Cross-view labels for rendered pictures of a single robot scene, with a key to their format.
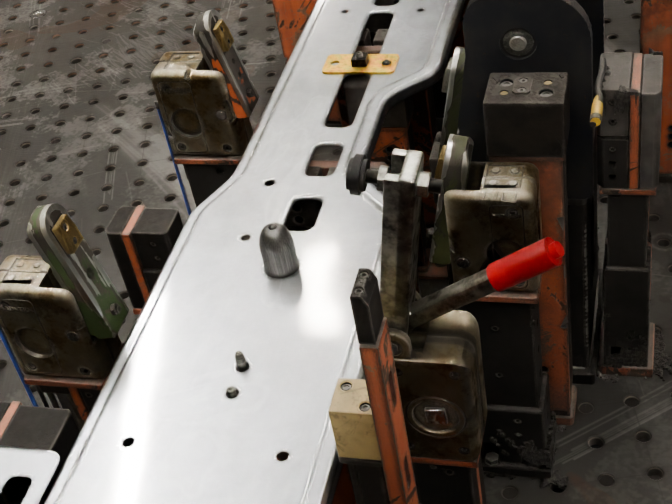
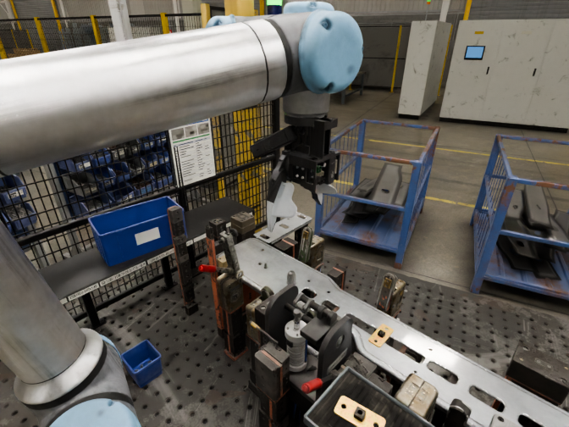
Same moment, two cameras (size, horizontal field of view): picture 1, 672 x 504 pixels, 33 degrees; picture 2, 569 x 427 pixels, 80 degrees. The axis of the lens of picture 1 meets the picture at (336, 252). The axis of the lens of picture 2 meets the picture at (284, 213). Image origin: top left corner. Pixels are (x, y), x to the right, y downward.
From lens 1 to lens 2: 1.39 m
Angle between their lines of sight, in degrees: 87
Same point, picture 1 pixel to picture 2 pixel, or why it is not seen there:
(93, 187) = (465, 337)
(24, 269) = (316, 239)
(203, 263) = (305, 272)
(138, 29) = not seen: outside the picture
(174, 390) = (269, 257)
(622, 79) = (269, 349)
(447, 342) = (223, 278)
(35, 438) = (281, 245)
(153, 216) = (336, 273)
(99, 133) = (507, 350)
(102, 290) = (303, 251)
